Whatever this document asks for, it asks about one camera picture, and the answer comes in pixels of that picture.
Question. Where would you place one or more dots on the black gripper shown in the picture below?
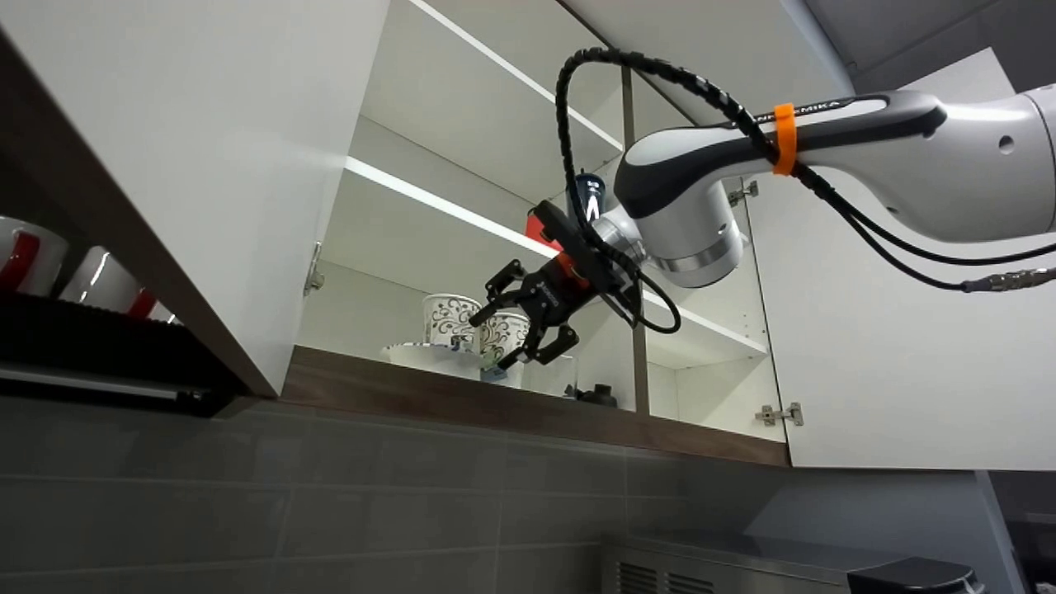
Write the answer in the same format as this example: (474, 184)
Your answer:
(574, 270)

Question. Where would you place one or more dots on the patterned paper cup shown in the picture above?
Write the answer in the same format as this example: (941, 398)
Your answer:
(502, 334)
(449, 320)

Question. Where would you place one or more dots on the white paper bowl plate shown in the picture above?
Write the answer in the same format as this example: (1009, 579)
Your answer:
(464, 363)

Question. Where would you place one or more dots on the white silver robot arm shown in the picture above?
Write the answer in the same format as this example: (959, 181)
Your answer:
(944, 168)

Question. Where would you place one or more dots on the metal cabinet hinge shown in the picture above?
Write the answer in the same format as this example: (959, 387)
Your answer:
(777, 414)

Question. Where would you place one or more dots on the white right cabinet door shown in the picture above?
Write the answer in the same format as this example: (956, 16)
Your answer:
(891, 363)

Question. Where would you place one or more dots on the white cabinet door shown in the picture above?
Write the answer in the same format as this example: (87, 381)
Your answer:
(199, 140)
(891, 363)

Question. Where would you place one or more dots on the white left cabinet door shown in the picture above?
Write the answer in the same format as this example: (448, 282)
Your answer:
(199, 140)

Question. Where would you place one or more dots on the dark open shelf unit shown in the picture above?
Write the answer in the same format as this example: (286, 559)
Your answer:
(99, 319)

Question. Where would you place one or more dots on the white open wall cabinet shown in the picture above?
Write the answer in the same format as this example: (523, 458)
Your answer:
(452, 147)

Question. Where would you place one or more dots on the orange cable clip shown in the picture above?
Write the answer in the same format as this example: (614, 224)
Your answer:
(787, 140)

